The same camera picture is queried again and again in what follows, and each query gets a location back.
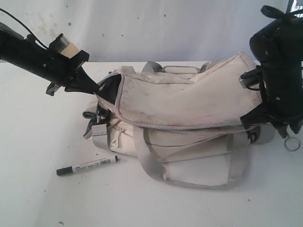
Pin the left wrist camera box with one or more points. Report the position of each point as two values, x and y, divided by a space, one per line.
65 47

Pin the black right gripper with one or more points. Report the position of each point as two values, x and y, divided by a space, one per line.
284 104

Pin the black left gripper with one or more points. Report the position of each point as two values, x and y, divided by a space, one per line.
65 72

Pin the zipper pull with metal ring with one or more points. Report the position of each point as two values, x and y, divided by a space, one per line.
292 143

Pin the white fabric duffel bag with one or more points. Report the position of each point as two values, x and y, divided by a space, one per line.
181 122

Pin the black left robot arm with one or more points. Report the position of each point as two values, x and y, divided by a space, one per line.
20 51

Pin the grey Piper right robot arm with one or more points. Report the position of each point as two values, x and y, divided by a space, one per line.
279 49

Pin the white marker black cap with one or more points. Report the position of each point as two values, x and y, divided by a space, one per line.
86 166

